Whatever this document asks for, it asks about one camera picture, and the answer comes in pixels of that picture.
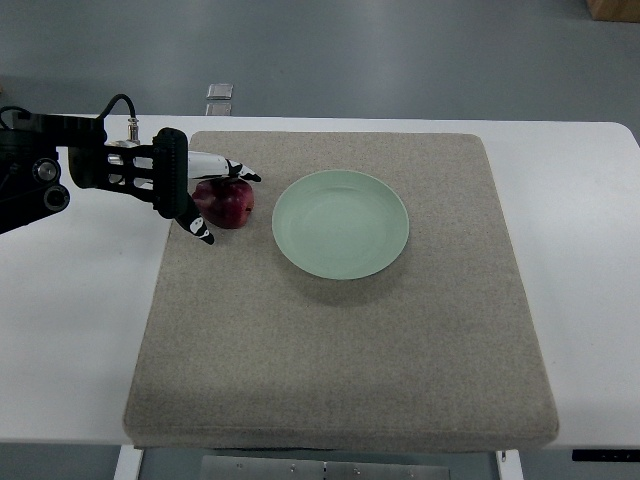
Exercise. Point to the beige fabric cushion mat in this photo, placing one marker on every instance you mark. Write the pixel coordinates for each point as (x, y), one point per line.
(437, 352)

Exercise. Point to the black table control panel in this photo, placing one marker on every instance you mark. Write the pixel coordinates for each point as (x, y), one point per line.
(606, 455)

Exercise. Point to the metal base plate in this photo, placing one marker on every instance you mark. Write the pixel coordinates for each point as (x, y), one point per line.
(228, 468)

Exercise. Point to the upper floor outlet cover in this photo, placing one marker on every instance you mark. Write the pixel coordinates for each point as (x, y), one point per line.
(220, 91)

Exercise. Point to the cardboard box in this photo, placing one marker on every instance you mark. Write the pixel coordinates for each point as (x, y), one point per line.
(614, 10)

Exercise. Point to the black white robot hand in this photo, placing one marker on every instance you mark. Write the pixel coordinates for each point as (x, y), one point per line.
(175, 180)

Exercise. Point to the floor outlet cover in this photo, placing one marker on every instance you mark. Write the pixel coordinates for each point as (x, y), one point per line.
(218, 109)
(220, 91)

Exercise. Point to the lower floor outlet cover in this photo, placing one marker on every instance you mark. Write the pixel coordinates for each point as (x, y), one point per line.
(218, 109)

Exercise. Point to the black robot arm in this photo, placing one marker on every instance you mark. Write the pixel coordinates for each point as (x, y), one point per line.
(31, 172)

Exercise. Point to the pale green plate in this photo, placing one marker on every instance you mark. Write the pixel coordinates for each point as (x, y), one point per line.
(340, 224)

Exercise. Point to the red apple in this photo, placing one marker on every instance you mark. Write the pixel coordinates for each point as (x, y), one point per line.
(225, 202)

